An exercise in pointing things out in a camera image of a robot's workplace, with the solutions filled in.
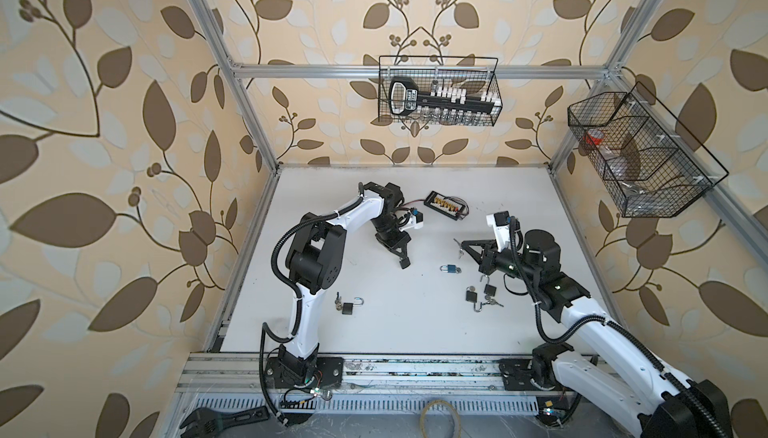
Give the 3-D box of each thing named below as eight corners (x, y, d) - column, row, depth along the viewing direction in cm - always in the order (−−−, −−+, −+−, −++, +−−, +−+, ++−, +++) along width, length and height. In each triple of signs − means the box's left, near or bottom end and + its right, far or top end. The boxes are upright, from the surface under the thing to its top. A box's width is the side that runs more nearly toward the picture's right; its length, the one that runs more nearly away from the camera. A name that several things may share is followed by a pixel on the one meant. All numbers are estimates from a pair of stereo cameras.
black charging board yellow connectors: (423, 204, 112) (424, 200, 110) (434, 190, 116) (434, 186, 114) (461, 223, 106) (462, 219, 104) (470, 207, 111) (472, 203, 109)
